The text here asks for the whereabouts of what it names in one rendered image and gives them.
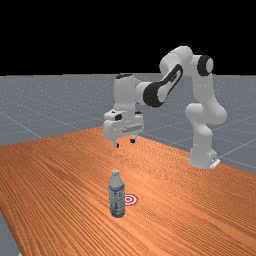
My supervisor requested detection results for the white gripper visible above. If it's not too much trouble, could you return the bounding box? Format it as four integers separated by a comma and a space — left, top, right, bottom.
102, 108, 146, 149

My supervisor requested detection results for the clear plastic bottle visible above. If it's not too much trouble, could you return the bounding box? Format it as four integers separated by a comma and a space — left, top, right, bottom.
108, 169, 126, 219

